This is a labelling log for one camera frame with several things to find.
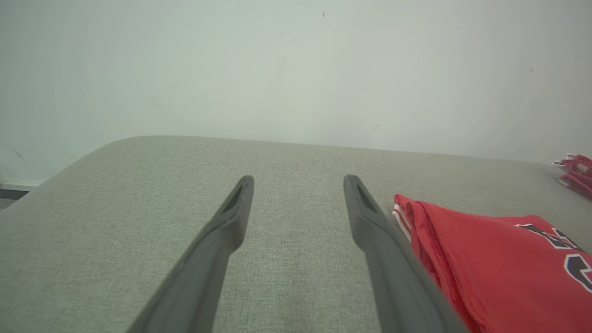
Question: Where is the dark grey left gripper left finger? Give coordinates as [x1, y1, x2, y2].
[126, 175, 255, 333]

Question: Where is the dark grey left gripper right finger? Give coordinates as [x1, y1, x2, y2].
[343, 174, 469, 333]

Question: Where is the red and white basketball jersey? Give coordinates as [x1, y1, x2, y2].
[392, 193, 592, 333]

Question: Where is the red basketball shorts number 23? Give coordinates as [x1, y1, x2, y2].
[552, 153, 592, 200]

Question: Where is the dark wall baseboard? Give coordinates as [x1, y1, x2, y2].
[0, 184, 37, 211]

